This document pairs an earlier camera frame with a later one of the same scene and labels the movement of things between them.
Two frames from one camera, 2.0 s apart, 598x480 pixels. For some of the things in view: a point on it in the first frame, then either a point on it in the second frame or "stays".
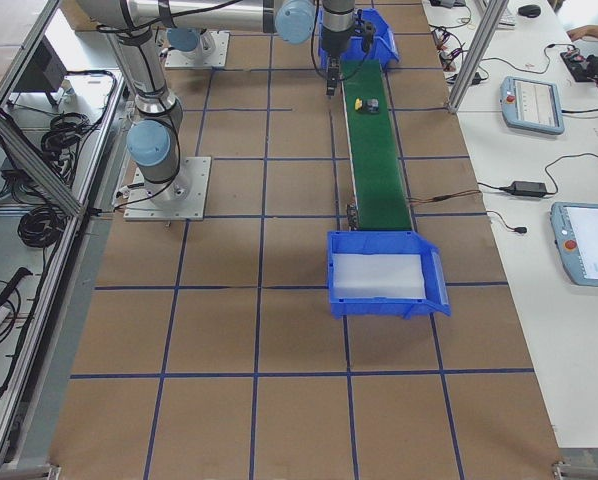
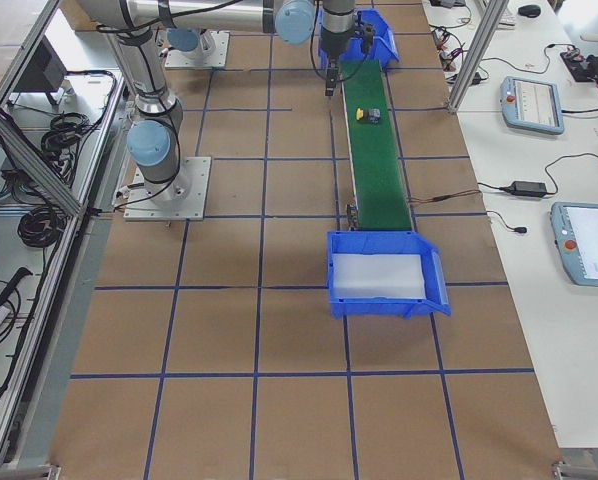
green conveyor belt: (376, 182) stays
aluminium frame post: (477, 55) stays
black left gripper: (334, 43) stays
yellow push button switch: (370, 105) → (372, 115)
